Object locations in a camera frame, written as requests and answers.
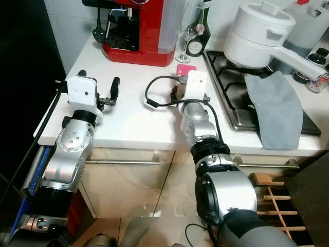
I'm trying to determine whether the pink lidded food container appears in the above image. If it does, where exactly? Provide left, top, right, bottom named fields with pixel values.
left=172, top=64, right=197, bottom=101

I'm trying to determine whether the black capped sauce bottle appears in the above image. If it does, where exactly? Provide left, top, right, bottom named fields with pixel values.
left=308, top=47, right=329, bottom=67

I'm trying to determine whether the grey cloth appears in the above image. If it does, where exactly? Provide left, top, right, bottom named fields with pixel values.
left=244, top=71, right=305, bottom=151

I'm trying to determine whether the white pot with handle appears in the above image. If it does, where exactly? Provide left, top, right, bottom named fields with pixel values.
left=224, top=2, right=329, bottom=80

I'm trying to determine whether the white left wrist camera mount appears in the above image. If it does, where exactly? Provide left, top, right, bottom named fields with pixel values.
left=66, top=75, right=102, bottom=124

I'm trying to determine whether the thin black floor cable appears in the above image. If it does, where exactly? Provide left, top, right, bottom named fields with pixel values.
left=185, top=224, right=206, bottom=242

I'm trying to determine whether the red coffee machine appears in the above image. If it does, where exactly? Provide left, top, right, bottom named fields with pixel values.
left=82, top=0, right=186, bottom=67

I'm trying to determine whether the wooden slatted rack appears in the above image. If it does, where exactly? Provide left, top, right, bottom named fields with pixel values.
left=249, top=172, right=314, bottom=247

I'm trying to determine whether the clear wine glass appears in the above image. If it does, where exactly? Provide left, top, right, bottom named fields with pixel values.
left=175, top=0, right=204, bottom=64

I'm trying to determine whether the steel gas hob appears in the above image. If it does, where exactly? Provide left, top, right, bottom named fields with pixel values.
left=203, top=50, right=322, bottom=137

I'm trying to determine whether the cream kitchen cabinet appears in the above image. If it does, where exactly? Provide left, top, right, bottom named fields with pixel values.
left=39, top=149, right=309, bottom=219

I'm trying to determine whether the orange flat board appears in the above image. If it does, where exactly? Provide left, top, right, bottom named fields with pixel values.
left=67, top=190, right=85, bottom=223

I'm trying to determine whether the translucent plastic canister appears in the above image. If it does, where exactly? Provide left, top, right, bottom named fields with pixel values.
left=270, top=0, right=329, bottom=75

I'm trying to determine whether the dark grey mini fridge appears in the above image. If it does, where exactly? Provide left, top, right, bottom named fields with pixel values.
left=285, top=152, right=329, bottom=247

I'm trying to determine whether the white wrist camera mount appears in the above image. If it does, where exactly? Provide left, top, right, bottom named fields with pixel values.
left=66, top=75, right=102, bottom=124
left=182, top=70, right=209, bottom=102

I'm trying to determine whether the dark green bottle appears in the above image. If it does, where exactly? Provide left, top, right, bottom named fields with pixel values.
left=185, top=0, right=211, bottom=57

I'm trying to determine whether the grey robot left leg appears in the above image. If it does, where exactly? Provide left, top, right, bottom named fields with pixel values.
left=82, top=234, right=119, bottom=247

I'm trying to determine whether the clear spice bottle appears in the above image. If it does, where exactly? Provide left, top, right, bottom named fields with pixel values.
left=305, top=72, right=329, bottom=94

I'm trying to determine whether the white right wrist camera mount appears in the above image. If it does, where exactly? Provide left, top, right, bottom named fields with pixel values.
left=182, top=70, right=209, bottom=102

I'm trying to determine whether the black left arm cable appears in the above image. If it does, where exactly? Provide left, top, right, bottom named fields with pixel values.
left=0, top=70, right=87, bottom=206

